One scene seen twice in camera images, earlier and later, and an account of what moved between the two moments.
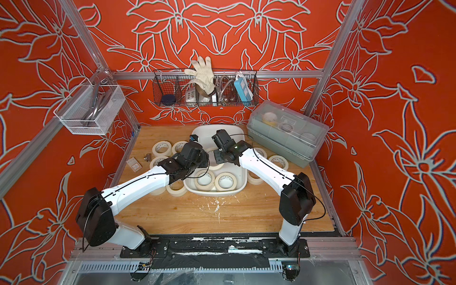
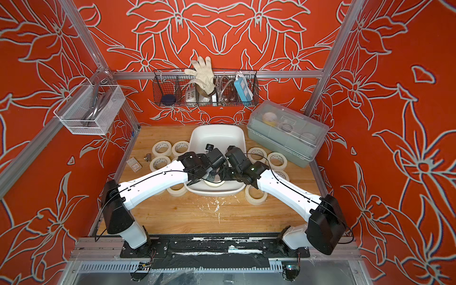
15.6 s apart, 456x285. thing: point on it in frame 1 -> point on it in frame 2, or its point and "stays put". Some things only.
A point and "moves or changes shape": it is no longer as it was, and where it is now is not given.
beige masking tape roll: x=161 y=148 stays put
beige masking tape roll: x=261 y=152 stays put
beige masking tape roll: x=206 y=182 moves or changes shape
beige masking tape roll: x=225 y=181 -> x=214 y=184
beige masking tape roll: x=156 y=160 stays put
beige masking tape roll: x=177 y=146 stays put
